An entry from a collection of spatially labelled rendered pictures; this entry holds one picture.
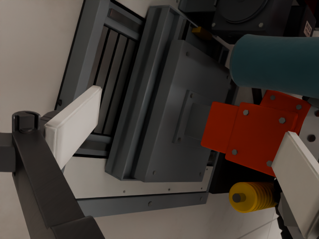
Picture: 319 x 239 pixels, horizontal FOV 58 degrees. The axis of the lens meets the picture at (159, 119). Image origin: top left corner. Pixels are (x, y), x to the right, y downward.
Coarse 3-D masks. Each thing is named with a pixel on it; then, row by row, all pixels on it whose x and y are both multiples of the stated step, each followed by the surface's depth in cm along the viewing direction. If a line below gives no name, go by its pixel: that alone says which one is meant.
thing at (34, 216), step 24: (24, 120) 13; (24, 144) 12; (24, 168) 11; (48, 168) 11; (24, 192) 11; (48, 192) 10; (72, 192) 10; (24, 216) 12; (48, 216) 9; (72, 216) 9
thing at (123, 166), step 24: (168, 24) 82; (192, 24) 87; (144, 48) 82; (168, 48) 83; (216, 48) 98; (144, 72) 80; (144, 96) 79; (120, 120) 83; (144, 120) 84; (120, 144) 82; (120, 168) 80
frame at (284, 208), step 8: (312, 104) 49; (312, 112) 49; (304, 120) 50; (312, 120) 49; (304, 128) 50; (312, 128) 49; (304, 136) 49; (312, 136) 52; (304, 144) 49; (312, 144) 48; (312, 152) 48; (280, 200) 50; (280, 208) 50; (288, 208) 49; (288, 216) 49; (288, 224) 49; (296, 224) 48; (296, 232) 48
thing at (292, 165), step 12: (288, 132) 19; (288, 144) 19; (300, 144) 18; (276, 156) 20; (288, 156) 18; (300, 156) 17; (312, 156) 16; (276, 168) 20; (288, 168) 18; (300, 168) 16; (312, 168) 15; (288, 180) 17; (300, 180) 16; (312, 180) 15; (288, 192) 17; (300, 192) 16; (312, 192) 14; (300, 204) 15; (312, 204) 14; (300, 216) 15; (312, 216) 14; (300, 228) 15; (312, 228) 14
